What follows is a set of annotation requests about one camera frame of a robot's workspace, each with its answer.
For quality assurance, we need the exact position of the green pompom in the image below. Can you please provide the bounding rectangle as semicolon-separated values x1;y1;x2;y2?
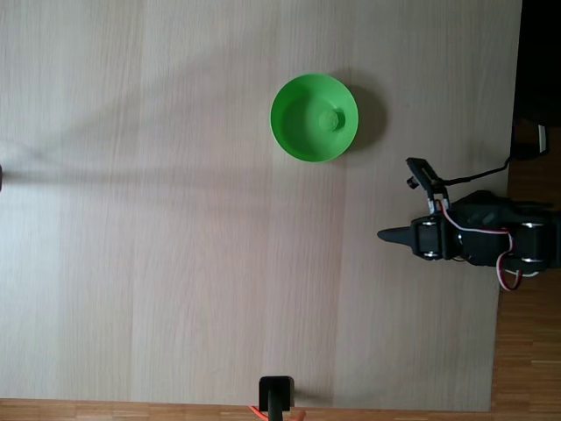
318;109;345;132

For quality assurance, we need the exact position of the green plastic bowl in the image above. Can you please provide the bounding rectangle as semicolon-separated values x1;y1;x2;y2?
269;73;360;164

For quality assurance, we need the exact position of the black box with white edge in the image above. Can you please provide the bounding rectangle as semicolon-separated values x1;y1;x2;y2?
510;124;551;161

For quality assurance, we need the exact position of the orange clamp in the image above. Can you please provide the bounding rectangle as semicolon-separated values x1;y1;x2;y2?
249;404;308;421

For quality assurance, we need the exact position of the black camera box on bracket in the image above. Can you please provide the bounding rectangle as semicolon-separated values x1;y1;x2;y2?
404;157;451;217

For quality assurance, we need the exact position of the black camera cable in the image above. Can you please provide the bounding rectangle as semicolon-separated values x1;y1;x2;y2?
437;153;515;186

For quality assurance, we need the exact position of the black table clamp post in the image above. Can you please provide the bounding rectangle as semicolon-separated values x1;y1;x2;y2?
258;375;295;421

